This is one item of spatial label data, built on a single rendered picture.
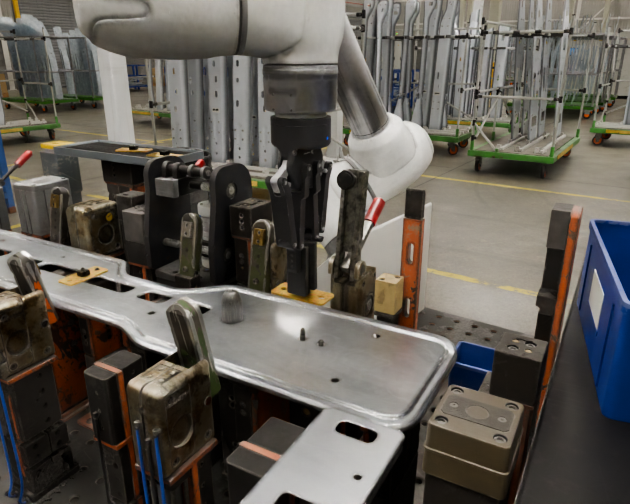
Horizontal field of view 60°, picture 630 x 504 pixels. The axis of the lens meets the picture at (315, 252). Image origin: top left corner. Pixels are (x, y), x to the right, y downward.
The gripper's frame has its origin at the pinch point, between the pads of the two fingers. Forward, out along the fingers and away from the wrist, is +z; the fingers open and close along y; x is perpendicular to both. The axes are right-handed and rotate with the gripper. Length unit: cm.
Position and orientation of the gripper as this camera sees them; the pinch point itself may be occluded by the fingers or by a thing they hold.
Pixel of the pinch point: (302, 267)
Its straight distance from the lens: 73.7
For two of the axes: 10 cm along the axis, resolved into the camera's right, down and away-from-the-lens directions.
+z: 0.0, 9.4, 3.5
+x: 8.7, 1.7, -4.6
